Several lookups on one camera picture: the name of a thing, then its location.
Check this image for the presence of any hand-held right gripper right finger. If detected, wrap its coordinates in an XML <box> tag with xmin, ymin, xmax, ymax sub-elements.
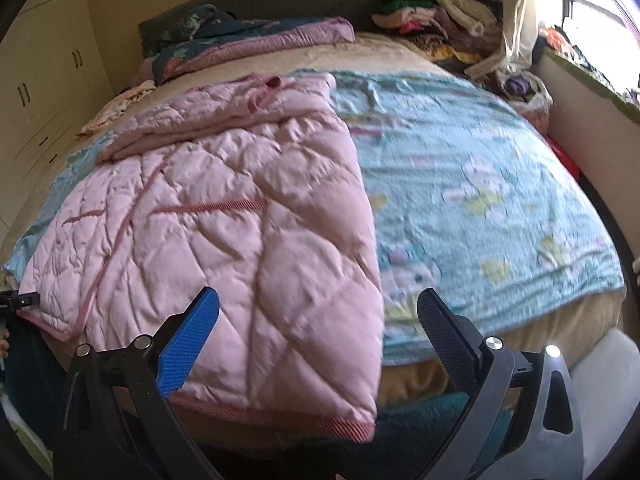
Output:
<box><xmin>416</xmin><ymin>287</ymin><xmax>586</xmax><ymax>480</ymax></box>

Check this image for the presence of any dark floral quilt pink lining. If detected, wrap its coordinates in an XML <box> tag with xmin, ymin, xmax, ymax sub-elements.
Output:
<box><xmin>150</xmin><ymin>4</ymin><xmax>356</xmax><ymax>86</ymax></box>

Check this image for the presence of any cream curtain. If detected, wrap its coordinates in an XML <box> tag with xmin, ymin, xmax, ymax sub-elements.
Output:
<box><xmin>465</xmin><ymin>0</ymin><xmax>563</xmax><ymax>78</ymax></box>

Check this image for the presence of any white foam block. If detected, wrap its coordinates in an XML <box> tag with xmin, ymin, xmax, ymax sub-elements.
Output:
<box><xmin>570</xmin><ymin>327</ymin><xmax>640</xmax><ymax>461</ymax></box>

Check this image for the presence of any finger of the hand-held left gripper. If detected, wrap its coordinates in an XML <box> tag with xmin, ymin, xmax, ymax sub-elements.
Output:
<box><xmin>0</xmin><ymin>290</ymin><xmax>40</xmax><ymax>313</ymax></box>

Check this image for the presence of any pink pillow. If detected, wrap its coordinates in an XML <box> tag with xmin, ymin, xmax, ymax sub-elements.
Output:
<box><xmin>134</xmin><ymin>56</ymin><xmax>157</xmax><ymax>86</ymax></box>

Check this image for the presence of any cream wardrobe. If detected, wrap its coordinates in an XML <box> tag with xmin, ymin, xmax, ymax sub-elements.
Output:
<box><xmin>0</xmin><ymin>0</ymin><xmax>116</xmax><ymax>191</ymax></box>

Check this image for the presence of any pile of mixed clothes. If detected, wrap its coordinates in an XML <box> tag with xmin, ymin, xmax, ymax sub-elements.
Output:
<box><xmin>372</xmin><ymin>0</ymin><xmax>506</xmax><ymax>78</ymax></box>

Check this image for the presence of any patterned cloth on sill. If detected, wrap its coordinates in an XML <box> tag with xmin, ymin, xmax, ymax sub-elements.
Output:
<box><xmin>537</xmin><ymin>25</ymin><xmax>640</xmax><ymax>106</ymax></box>

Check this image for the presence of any pink quilted jacket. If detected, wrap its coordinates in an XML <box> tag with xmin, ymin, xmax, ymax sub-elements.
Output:
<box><xmin>17</xmin><ymin>72</ymin><xmax>386</xmax><ymax>443</ymax></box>

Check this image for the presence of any red object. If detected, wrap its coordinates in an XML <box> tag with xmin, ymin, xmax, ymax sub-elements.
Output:
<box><xmin>547</xmin><ymin>135</ymin><xmax>581</xmax><ymax>181</ymax></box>

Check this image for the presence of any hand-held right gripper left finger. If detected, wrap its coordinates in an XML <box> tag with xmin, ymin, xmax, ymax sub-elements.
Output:
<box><xmin>52</xmin><ymin>286</ymin><xmax>226</xmax><ymax>480</ymax></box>

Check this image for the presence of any green window seat cushion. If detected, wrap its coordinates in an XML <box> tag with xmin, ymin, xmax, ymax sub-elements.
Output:
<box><xmin>542</xmin><ymin>45</ymin><xmax>640</xmax><ymax>123</ymax></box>

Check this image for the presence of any blue cartoon printed blanket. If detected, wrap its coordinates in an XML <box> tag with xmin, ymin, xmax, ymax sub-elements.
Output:
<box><xmin>10</xmin><ymin>67</ymin><xmax>626</xmax><ymax>366</ymax></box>

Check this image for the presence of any peach floral cloth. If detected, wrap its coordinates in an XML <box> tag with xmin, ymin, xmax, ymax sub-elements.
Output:
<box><xmin>76</xmin><ymin>80</ymin><xmax>157</xmax><ymax>137</ymax></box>

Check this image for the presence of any person's dark teal clothing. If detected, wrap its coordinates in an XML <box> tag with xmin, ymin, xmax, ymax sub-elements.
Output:
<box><xmin>5</xmin><ymin>310</ymin><xmax>516</xmax><ymax>480</ymax></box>

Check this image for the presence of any bed with beige sheet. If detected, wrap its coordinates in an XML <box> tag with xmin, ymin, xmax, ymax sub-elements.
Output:
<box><xmin>0</xmin><ymin>30</ymin><xmax>628</xmax><ymax>456</ymax></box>

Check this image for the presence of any window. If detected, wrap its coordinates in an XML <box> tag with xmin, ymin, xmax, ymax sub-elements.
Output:
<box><xmin>540</xmin><ymin>0</ymin><xmax>640</xmax><ymax>96</ymax></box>

